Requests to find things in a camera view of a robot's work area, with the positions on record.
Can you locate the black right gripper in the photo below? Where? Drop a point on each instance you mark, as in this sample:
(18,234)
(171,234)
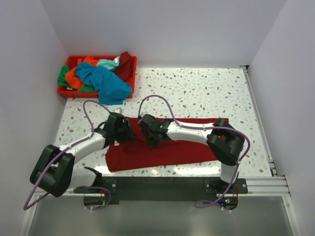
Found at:
(151,143)

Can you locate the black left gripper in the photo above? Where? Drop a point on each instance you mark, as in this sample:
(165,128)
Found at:
(129,134)

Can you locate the dark red t shirt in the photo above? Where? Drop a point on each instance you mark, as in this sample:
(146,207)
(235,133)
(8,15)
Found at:
(124,70)
(136,153)

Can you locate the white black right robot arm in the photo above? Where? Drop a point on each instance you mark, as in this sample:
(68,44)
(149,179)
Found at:
(225,142)

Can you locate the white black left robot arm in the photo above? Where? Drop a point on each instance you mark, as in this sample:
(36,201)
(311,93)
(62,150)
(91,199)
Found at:
(54,171)

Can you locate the blue t shirt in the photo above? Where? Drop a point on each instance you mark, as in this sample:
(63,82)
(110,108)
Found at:
(111,89)

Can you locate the light teal t shirt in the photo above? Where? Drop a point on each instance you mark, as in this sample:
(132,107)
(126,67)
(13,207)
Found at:
(110,65)

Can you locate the orange t shirt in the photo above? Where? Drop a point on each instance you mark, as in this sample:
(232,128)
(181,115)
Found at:
(88,59)

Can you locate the green t shirt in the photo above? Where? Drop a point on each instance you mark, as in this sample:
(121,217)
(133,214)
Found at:
(68,79)

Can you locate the red plastic bin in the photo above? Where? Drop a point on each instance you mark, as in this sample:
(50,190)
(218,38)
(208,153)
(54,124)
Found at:
(63,91)

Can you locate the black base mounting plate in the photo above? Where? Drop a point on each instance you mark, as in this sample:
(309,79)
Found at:
(176,189)

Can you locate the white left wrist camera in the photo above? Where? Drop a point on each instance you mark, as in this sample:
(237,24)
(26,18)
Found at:
(118,110)

